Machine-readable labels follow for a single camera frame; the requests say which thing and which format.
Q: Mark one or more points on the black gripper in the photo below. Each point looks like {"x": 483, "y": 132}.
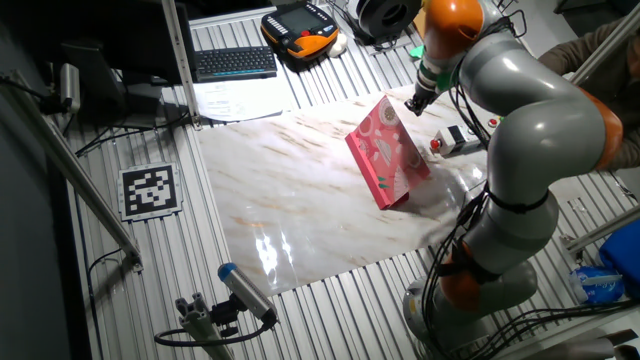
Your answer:
{"x": 425, "y": 94}

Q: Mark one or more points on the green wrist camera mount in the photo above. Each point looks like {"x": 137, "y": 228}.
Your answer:
{"x": 446, "y": 84}

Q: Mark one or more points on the aluminium frame beam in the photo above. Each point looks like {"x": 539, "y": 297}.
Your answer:
{"x": 75, "y": 172}
{"x": 605, "y": 47}
{"x": 181, "y": 65}
{"x": 605, "y": 230}

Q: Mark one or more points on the marble pattern table mat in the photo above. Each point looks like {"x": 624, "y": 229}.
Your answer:
{"x": 300, "y": 190}

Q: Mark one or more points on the printed white paper sheets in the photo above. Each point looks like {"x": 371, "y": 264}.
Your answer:
{"x": 240, "y": 100}

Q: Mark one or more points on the left forearm brown sleeve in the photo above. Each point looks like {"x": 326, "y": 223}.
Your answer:
{"x": 631, "y": 156}

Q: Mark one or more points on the blue white plastic package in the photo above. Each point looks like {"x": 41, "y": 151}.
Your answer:
{"x": 597, "y": 285}

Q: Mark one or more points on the right forearm brown sleeve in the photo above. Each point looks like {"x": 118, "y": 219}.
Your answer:
{"x": 575, "y": 57}

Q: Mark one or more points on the orange black teach pendant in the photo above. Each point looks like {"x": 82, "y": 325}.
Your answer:
{"x": 300, "y": 27}

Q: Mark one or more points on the brown cardboard piece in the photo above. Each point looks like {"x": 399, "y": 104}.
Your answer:
{"x": 419, "y": 22}

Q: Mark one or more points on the grey button box green button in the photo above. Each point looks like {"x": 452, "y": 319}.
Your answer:
{"x": 447, "y": 142}

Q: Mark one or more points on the black white fiducial marker board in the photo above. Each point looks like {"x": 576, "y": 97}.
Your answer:
{"x": 150, "y": 191}

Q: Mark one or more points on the black camera clamp arm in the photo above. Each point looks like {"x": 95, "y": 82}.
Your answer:
{"x": 47, "y": 104}

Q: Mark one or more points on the black filament spool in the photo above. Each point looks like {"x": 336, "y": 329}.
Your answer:
{"x": 387, "y": 17}

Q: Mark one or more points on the short aluminium profile stub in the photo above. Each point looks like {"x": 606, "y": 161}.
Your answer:
{"x": 200, "y": 325}

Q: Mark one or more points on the black computer monitor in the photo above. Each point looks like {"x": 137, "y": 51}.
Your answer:
{"x": 125, "y": 30}

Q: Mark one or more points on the grey button box red button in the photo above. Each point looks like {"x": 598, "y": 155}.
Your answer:
{"x": 493, "y": 122}

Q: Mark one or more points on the black computer keyboard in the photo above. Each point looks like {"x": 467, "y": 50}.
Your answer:
{"x": 235, "y": 62}

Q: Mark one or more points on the person torso brown sweater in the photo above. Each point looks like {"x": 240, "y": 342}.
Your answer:
{"x": 631, "y": 100}

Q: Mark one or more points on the pink patterned gift box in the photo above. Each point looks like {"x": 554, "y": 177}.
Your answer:
{"x": 385, "y": 150}

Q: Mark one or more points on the silver camera with blue end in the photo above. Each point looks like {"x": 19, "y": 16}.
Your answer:
{"x": 247, "y": 292}

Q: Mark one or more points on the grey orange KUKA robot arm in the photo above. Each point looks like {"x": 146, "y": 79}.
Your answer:
{"x": 545, "y": 135}

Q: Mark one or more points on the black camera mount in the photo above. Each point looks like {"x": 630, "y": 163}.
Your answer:
{"x": 225, "y": 315}

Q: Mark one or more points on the blue fabric bag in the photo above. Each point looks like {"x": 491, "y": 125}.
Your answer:
{"x": 622, "y": 255}

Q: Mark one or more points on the silver depth camera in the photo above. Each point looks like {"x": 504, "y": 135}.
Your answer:
{"x": 70, "y": 87}

